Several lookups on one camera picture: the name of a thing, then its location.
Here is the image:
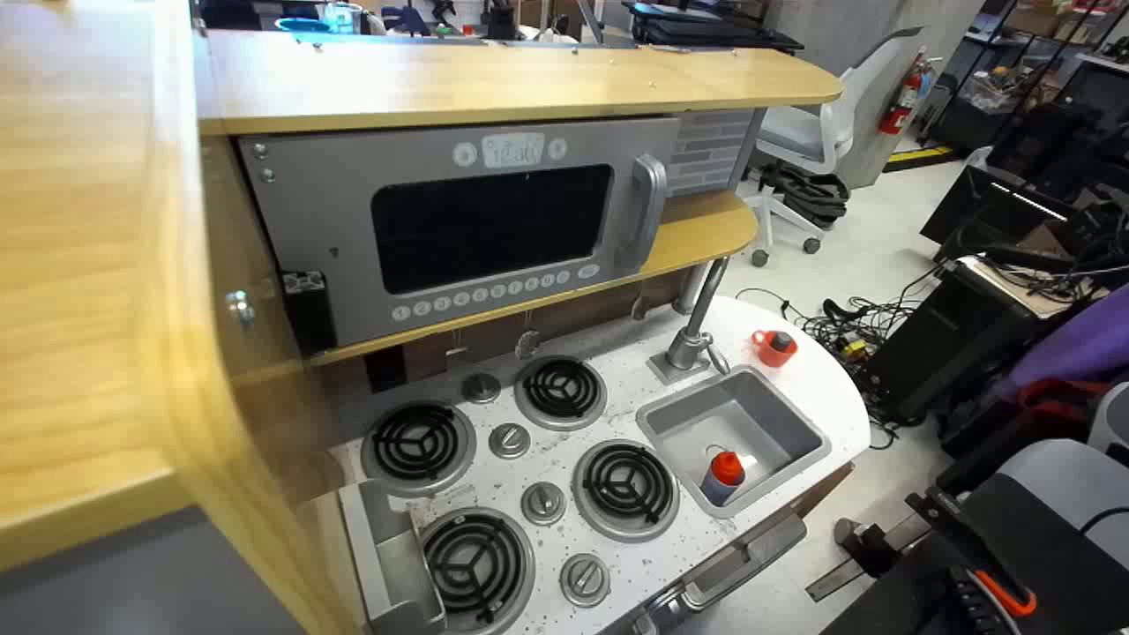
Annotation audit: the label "orange cup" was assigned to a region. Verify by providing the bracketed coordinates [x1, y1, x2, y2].
[750, 328, 800, 371]

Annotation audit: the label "small red object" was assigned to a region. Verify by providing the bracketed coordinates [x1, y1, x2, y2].
[698, 446, 750, 511]

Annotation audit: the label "black coil burner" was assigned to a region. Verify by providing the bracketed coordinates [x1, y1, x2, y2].
[568, 438, 684, 543]
[511, 352, 610, 432]
[359, 397, 480, 497]
[416, 504, 541, 635]

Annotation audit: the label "gray stove knob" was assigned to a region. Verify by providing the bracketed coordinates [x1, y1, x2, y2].
[486, 420, 532, 460]
[459, 371, 505, 406]
[554, 551, 613, 611]
[520, 478, 572, 529]

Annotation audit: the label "gray toy faucet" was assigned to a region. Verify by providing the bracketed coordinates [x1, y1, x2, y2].
[645, 254, 734, 389]

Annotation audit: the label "gray toy sink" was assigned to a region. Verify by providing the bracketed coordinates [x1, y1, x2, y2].
[637, 364, 832, 518]

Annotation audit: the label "gray toy microwave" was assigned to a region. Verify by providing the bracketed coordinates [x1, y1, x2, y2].
[233, 104, 771, 355]

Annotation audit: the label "long wooden shelf board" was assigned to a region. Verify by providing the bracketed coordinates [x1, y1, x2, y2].
[190, 27, 846, 139]

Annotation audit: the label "black metal hinge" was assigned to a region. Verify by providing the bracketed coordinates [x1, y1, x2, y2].
[278, 266, 339, 358]

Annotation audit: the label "gray plastic side bin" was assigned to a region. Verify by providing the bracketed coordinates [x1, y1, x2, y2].
[337, 478, 452, 635]

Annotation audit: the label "white office chair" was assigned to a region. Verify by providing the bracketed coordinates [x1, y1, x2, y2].
[739, 23, 927, 270]

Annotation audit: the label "silver bolt head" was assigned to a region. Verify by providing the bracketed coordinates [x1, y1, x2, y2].
[222, 285, 258, 331]

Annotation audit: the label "black equipment case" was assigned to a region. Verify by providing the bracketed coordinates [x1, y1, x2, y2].
[864, 256, 1044, 430]

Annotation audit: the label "red fire extinguisher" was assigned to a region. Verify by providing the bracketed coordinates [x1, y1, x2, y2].
[875, 52, 934, 138]

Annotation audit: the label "black monitor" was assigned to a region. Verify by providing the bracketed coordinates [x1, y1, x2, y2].
[917, 139, 1106, 263]

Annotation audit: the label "wooden side panel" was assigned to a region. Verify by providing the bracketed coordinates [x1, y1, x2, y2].
[0, 0, 363, 635]

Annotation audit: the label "purple cloth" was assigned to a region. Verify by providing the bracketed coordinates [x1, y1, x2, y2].
[1004, 282, 1129, 410]

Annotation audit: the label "black floor cables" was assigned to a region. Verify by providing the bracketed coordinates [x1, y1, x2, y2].
[764, 278, 938, 371]

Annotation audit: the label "gray oven door handle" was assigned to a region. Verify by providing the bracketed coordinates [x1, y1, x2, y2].
[632, 509, 817, 635]

